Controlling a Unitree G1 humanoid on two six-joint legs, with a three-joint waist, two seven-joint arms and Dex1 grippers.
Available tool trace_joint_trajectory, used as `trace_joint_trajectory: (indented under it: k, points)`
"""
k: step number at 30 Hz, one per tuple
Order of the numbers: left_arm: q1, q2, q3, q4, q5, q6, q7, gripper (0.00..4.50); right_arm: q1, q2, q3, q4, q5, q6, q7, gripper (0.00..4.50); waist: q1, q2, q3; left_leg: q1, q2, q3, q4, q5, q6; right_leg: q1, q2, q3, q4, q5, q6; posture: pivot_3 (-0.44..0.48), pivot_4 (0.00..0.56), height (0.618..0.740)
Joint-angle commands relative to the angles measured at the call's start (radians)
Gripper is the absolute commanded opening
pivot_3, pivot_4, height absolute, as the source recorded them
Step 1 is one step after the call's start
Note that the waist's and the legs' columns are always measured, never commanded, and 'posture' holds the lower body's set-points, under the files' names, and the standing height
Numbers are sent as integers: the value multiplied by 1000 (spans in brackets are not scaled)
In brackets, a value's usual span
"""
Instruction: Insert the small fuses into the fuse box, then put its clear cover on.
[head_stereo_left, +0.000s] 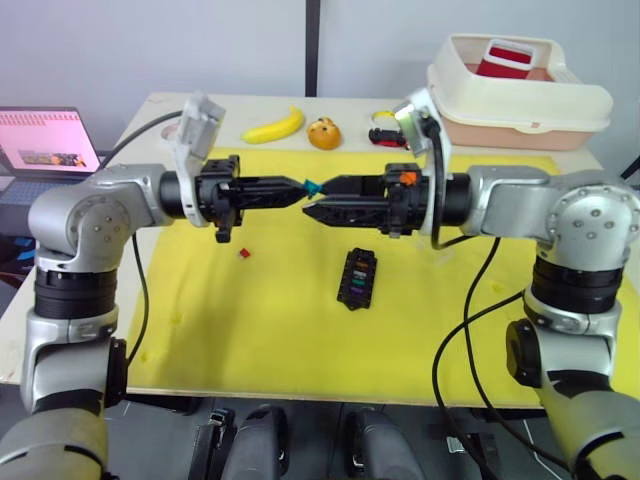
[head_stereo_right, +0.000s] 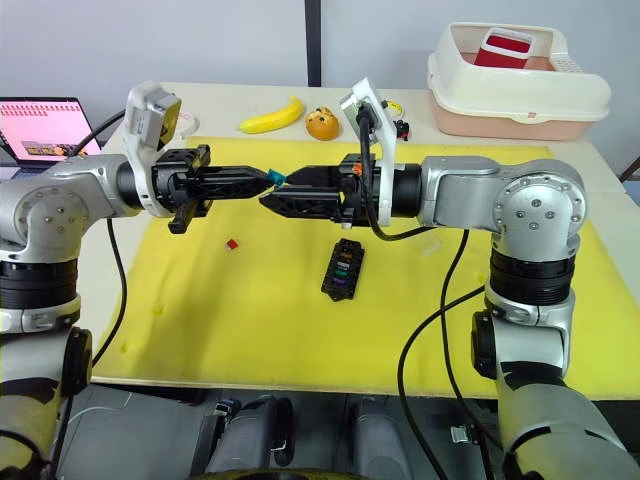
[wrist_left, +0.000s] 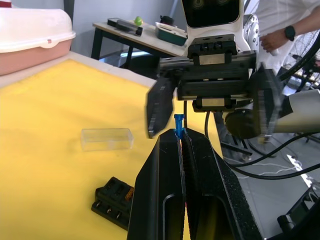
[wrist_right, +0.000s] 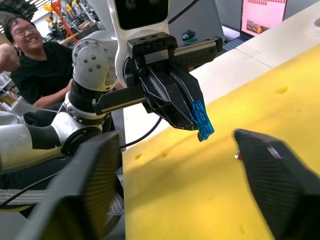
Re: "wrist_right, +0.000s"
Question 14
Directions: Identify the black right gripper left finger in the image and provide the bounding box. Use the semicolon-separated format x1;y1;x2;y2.
14;131;123;240

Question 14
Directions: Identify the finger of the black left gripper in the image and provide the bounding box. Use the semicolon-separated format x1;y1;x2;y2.
138;65;199;131
169;63;205;109

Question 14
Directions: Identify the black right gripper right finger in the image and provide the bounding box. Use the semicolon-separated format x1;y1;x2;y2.
233;128;320;240

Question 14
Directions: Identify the blue translucent blade fuse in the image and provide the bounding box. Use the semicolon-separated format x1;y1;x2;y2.
191;99;216;143

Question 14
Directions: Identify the man's clenched bare hand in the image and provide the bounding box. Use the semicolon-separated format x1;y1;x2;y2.
0;43;21;75

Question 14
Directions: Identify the yellow foam mat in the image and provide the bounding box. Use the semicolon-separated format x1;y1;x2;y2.
121;44;320;240

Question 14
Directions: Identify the orange metal stand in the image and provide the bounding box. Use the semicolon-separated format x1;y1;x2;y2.
42;0;79;44

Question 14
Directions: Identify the laptop with pink screen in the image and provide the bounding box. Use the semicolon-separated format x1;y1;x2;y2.
221;0;289;52

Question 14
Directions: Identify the man in black shirt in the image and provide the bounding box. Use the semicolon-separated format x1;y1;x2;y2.
0;14;77;127

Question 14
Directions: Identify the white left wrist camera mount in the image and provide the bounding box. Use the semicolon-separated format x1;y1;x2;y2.
106;0;171;89

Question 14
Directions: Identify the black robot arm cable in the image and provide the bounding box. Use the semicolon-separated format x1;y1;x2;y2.
119;116;164;150

